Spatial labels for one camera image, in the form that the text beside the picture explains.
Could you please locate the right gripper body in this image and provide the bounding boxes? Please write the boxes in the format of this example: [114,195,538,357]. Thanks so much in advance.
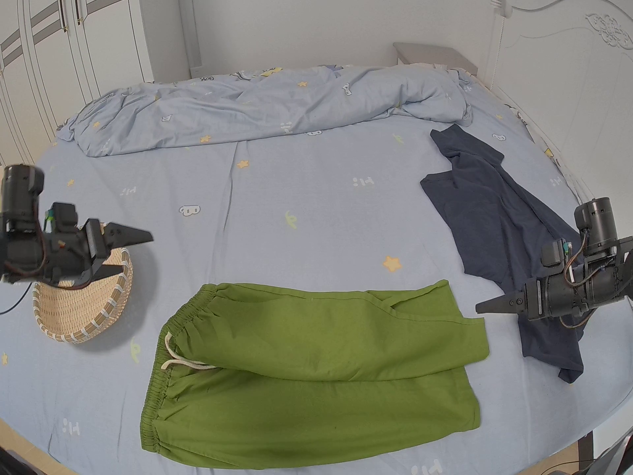
[523,267,597,321]

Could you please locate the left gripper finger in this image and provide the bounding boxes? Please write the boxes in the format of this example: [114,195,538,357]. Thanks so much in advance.
[103,222,152,247]

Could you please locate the dark blue T-shirt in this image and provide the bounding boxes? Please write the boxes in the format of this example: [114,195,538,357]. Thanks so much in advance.
[419,124,587,384]

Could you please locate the round woven basket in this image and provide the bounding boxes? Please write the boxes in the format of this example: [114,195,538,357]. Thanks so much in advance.
[32,221,134,346]

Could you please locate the green shorts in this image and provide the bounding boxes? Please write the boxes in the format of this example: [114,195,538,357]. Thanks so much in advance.
[140,279,490,466]

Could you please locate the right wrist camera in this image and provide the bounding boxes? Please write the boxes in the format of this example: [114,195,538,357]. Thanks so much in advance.
[540,238,570,270]

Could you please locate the grey bedside table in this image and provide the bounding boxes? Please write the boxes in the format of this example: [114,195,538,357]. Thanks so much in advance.
[393,43,479,77]

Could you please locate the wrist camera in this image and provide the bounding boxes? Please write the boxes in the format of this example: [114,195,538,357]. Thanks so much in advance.
[47,202,80,238]
[540,238,570,270]

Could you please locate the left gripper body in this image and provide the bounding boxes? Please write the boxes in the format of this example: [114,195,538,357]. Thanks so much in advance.
[27,218,113,288]

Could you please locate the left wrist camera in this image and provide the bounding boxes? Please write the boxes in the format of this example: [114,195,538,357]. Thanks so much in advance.
[47,202,80,238]

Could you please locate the pale blue quilt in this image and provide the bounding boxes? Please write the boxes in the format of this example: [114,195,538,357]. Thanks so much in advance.
[55,63,474,158]

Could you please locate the black cable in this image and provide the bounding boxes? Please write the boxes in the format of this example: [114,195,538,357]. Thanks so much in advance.
[0,285,31,315]

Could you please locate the white wardrobe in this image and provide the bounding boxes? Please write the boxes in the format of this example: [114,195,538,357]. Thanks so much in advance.
[0,0,202,167]

